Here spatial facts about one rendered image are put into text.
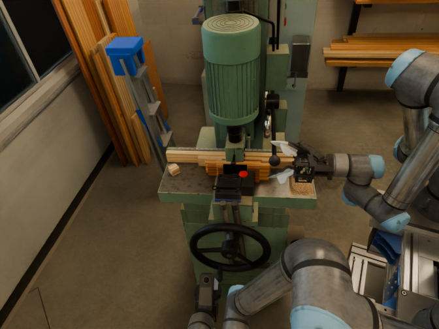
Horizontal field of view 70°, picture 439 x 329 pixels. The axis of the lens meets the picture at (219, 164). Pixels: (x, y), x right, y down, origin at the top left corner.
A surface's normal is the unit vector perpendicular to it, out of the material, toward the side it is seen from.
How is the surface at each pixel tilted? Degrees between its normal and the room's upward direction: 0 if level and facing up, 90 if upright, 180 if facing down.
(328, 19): 90
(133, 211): 0
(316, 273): 17
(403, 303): 0
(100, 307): 0
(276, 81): 90
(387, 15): 90
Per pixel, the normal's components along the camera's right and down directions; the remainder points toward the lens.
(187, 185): -0.07, -0.73
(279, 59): -0.11, 0.68
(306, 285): -0.65, -0.63
